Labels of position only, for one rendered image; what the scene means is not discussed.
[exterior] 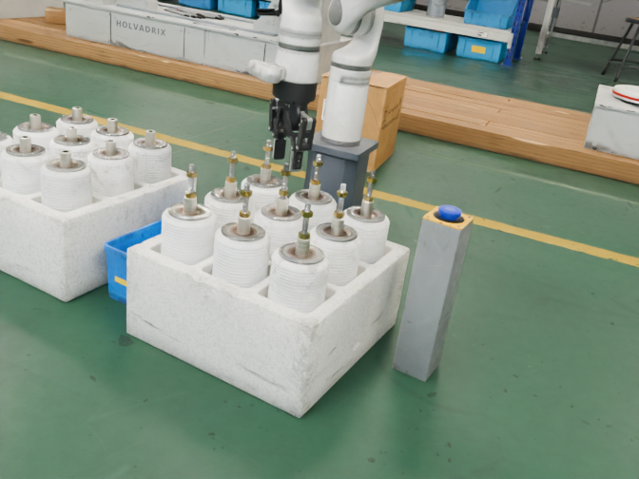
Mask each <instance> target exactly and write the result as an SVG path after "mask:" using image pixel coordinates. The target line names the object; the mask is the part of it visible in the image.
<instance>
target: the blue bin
mask: <svg viewBox="0 0 639 479"><path fill-rule="evenodd" d="M161 234H162V220H158V221H155V222H153V223H151V224H149V225H146V226H144V227H141V228H139V229H136V230H134V231H131V232H129V233H126V234H124V235H121V236H120V237H117V238H115V239H111V240H108V241H106V242H105V243H104V250H105V252H106V267H107V281H108V294H109V297H111V298H113V299H115V300H117V301H119V302H121V303H123V304H125V305H126V260H127V248H129V247H131V246H134V245H136V244H141V243H142V242H143V241H145V240H149V239H151V238H154V237H156V236H158V235H161Z"/></svg>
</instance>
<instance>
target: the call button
mask: <svg viewBox="0 0 639 479"><path fill-rule="evenodd" d="M438 213H439V216H440V217H441V218H443V219H445V220H458V218H460V217H461V214H462V211H461V210H460V209H459V208H457V207H455V206H452V205H441V206H439V207H438Z"/></svg>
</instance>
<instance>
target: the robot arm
mask: <svg viewBox="0 0 639 479"><path fill-rule="evenodd" d="M402 1H405V0H332V2H331V4H330V6H329V9H328V22H329V25H330V27H331V28H332V29H333V30H334V31H335V32H337V33H340V34H344V35H354V36H353V39H352V41H351V42H350V43H349V44H348V45H347V46H345V47H343V48H340V49H337V50H335V51H334V52H333V54H332V58H331V65H330V72H329V80H328V87H327V95H326V103H325V109H324V117H323V124H322V131H321V140H322V141H324V142H325V143H327V144H332V145H336V146H344V147H353V146H358V145H359V144H360V138H361V132H362V127H363V120H364V114H365V107H366V102H367V95H368V89H369V83H370V76H371V70H372V64H373V62H374V60H375V58H376V56H377V53H378V44H379V39H380V34H381V30H382V26H383V20H384V7H385V6H389V5H393V4H396V3H399V2H402ZM320 7H321V0H282V15H281V26H280V36H279V45H278V51H277V55H276V60H275V64H271V63H265V62H262V61H258V60H250V61H249V63H248V70H247V71H248V72H249V73H250V74H252V75H253V76H255V77H257V78H259V79H260V80H262V81H264V82H266V83H271V84H273V89H272V94H273V96H274V97H275V98H277V99H270V106H269V126H268V129H269V131H272V132H273V133H272V136H273V138H275V139H274V145H273V155H272V157H273V158H274V159H275V160H282V159H284V155H285V147H286V139H284V138H286V136H287V137H288V138H289V139H290V144H291V150H292V151H290V160H289V171H291V172H300V171H301V165H302V157H303V152H304V151H310V150H311V149H312V144H313V139H314V134H315V129H316V123H317V119H316V118H315V117H313V118H311V117H309V116H308V110H307V105H308V104H309V103H310V102H313V101H315V99H316V93H317V85H318V78H319V70H320V43H321V35H322V18H321V15H320ZM274 119H275V121H274ZM293 131H298V132H296V133H295V132H293ZM296 138H298V139H297V144H296ZM305 139H307V143H306V140H305Z"/></svg>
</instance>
